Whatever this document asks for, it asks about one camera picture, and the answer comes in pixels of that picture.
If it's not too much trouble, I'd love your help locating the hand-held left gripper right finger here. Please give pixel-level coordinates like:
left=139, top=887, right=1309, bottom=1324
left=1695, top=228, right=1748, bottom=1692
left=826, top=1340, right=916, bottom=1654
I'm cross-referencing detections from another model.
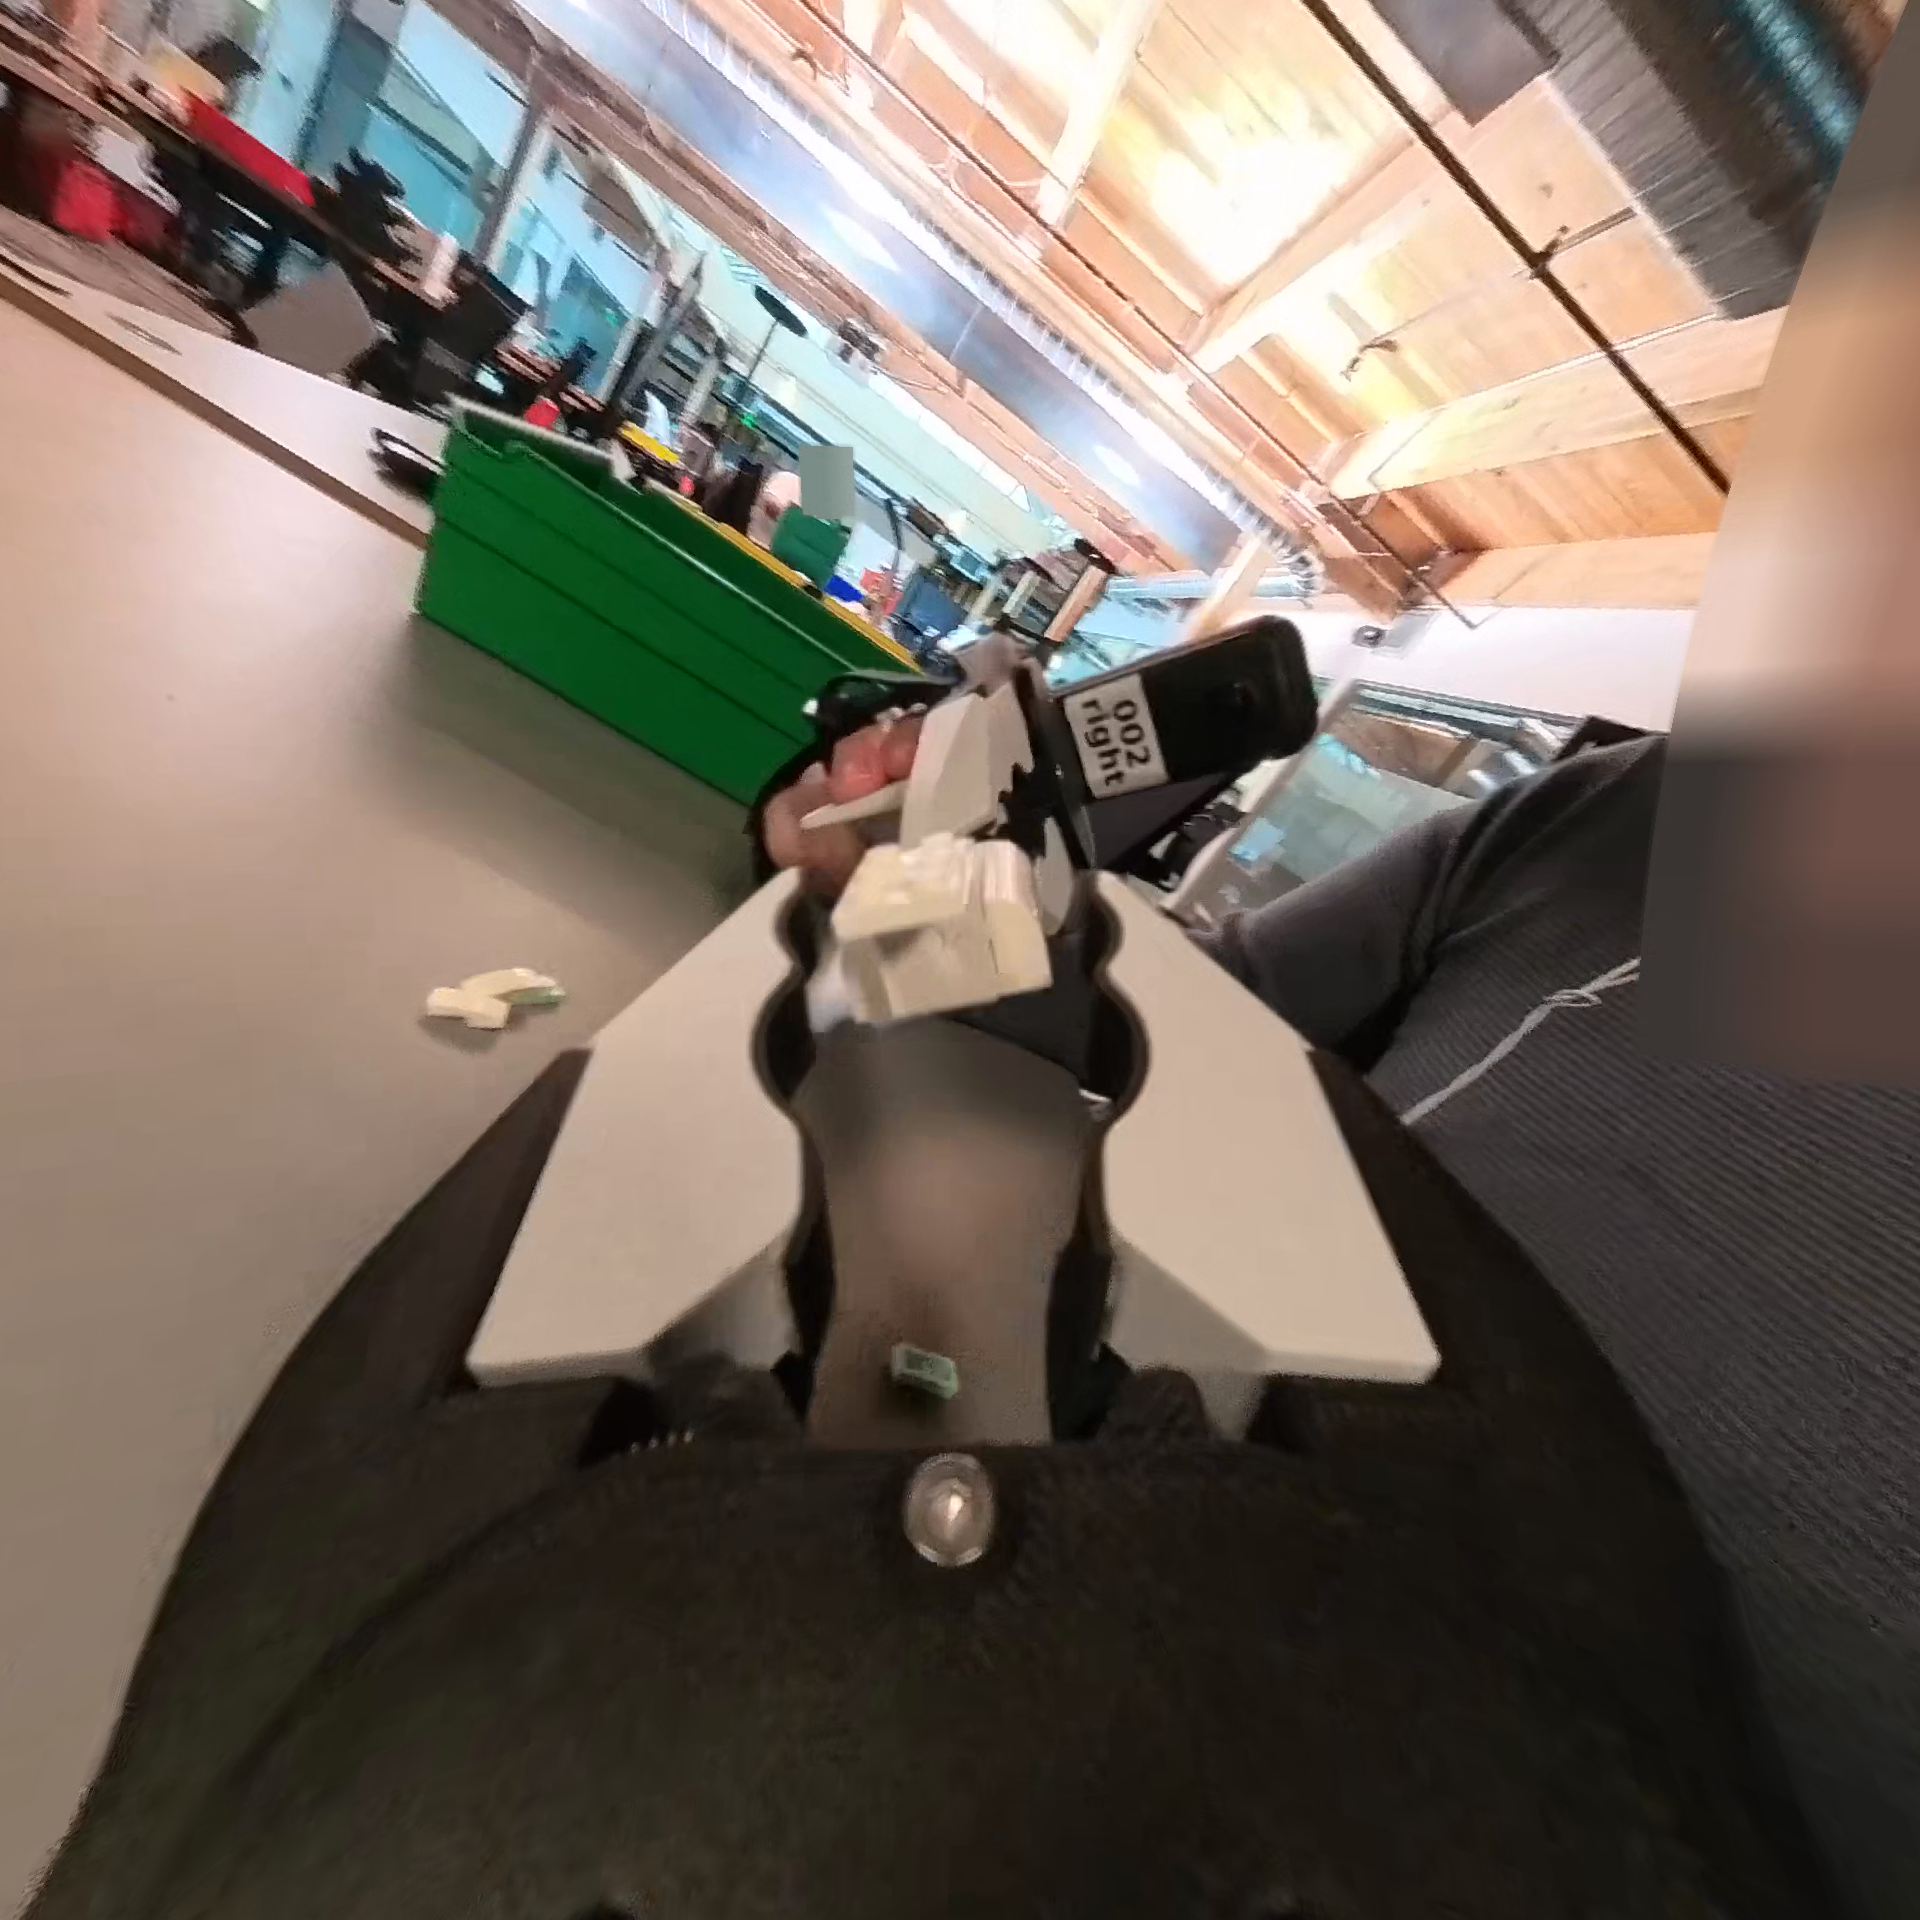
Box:
left=1083, top=878, right=1442, bottom=1432

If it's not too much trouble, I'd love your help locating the small cream lego assembly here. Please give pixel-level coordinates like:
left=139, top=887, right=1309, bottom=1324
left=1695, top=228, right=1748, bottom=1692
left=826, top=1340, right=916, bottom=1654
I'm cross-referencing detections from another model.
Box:
left=423, top=966, right=568, bottom=1032

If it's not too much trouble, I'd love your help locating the person's right hand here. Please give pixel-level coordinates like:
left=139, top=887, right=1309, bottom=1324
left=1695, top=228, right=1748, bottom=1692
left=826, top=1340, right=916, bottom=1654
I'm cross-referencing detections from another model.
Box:
left=757, top=711, right=924, bottom=902

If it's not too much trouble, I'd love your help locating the white lego build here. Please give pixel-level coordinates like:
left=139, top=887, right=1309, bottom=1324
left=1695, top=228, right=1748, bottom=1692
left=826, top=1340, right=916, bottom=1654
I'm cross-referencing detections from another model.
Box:
left=809, top=832, right=1057, bottom=1037

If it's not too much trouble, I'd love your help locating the green plastic bin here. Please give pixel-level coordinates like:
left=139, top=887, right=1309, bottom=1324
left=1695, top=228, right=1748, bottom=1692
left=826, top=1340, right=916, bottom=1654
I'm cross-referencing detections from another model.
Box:
left=416, top=403, right=924, bottom=812

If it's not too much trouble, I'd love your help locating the thin white cable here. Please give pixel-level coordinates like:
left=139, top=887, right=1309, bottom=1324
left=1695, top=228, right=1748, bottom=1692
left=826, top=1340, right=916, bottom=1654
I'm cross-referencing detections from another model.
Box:
left=1401, top=959, right=1643, bottom=1127

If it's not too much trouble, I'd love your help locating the person's right forearm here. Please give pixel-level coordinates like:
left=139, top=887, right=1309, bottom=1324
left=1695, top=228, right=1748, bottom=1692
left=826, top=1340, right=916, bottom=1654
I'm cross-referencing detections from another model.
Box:
left=1201, top=735, right=1667, bottom=1074

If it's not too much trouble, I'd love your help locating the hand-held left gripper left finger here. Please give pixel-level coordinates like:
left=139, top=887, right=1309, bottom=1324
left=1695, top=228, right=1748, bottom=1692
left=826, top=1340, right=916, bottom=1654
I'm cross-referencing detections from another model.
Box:
left=464, top=870, right=823, bottom=1389

